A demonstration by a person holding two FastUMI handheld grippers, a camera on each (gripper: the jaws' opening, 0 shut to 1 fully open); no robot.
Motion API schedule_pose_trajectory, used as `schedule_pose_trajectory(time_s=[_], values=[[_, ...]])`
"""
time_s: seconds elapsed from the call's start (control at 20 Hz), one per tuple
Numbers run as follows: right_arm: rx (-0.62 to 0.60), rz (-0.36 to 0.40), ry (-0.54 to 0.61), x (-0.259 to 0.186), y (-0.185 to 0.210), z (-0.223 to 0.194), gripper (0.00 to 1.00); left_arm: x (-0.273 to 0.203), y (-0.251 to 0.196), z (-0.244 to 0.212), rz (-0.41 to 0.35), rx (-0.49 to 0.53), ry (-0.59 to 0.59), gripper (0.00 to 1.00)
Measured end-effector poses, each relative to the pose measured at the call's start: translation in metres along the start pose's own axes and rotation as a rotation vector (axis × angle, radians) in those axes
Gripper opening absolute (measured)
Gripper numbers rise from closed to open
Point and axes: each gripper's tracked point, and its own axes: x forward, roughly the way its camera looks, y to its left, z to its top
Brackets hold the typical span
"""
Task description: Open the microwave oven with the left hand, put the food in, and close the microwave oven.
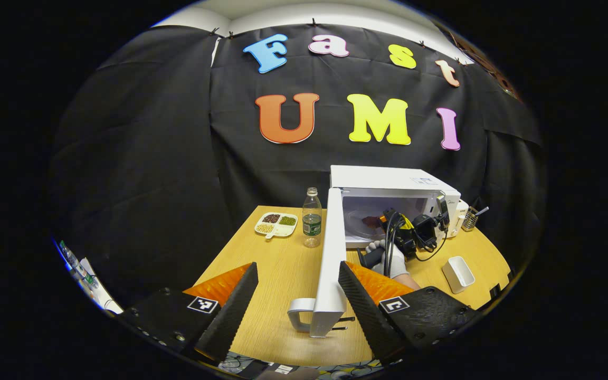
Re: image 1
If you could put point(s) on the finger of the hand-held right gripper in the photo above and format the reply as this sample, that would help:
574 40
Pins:
387 217

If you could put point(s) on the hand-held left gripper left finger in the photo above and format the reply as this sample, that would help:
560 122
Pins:
233 316

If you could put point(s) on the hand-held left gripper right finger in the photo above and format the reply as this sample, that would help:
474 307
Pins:
367 311

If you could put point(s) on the brown meat slice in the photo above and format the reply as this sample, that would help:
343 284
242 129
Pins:
372 220

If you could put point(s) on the white microwave oven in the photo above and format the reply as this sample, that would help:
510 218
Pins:
388 177

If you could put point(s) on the cream toaster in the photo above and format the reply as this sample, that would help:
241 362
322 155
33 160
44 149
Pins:
462 214

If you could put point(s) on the small white plastic tray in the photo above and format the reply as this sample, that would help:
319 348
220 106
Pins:
457 274

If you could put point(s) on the striped stick utensil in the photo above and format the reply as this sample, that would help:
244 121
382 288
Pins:
482 211

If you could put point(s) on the clear plastic bottle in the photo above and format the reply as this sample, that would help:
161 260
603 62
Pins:
312 227
74 261

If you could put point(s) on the white divided bean dish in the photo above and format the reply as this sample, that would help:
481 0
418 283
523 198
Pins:
276 224

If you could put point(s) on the white paper sheet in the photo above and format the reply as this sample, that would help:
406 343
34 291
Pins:
101 295

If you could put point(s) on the black backdrop cloth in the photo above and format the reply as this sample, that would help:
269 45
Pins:
151 158

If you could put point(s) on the brown patterned panel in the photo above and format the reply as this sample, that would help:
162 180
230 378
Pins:
486 63

